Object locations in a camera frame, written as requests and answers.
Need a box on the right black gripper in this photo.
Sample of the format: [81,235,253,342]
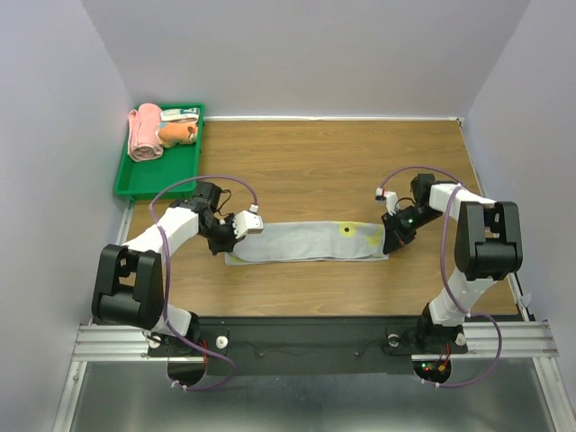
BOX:
[381,205,441,254]

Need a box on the yellow green towel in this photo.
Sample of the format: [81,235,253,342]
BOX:
[224,221,389,266]

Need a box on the orange polka dot towel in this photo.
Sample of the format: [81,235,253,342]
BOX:
[156,121,199,149]

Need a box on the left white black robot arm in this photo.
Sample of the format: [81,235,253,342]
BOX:
[92,181,262,355]

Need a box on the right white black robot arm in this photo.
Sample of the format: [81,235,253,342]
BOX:
[375,174,523,355]

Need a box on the green plastic tray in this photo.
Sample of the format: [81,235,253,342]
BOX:
[114,103,204,200]

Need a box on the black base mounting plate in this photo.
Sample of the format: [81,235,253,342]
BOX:
[148,316,467,377]

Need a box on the rolled pink towel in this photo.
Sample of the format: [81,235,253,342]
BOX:
[127,103,164,162]

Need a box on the rolled white blue towel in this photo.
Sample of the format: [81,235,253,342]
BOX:
[160,107,201,122]

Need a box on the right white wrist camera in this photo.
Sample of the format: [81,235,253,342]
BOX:
[375,187,399,215]

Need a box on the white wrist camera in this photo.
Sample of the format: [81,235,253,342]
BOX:
[375,187,399,215]
[232,211,264,239]

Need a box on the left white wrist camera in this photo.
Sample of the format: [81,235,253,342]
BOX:
[232,211,264,239]

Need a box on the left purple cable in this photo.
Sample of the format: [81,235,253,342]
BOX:
[148,175,261,392]

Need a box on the aluminium frame rail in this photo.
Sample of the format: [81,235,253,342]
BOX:
[72,321,559,362]

